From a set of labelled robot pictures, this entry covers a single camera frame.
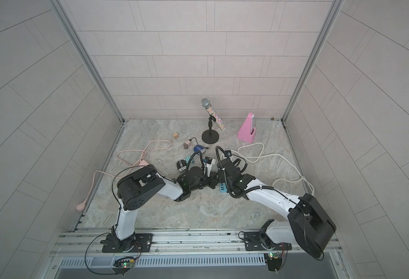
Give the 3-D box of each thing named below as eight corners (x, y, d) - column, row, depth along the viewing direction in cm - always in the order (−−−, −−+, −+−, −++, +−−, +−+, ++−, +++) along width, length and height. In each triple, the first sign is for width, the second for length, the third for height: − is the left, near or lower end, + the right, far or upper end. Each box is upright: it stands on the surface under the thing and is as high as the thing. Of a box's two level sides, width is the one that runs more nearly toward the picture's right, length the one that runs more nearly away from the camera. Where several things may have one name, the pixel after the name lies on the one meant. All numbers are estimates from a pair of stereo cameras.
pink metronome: (237, 137, 110) (241, 116, 95) (244, 131, 113) (248, 111, 99) (249, 145, 106) (254, 125, 91) (255, 139, 109) (262, 119, 94)
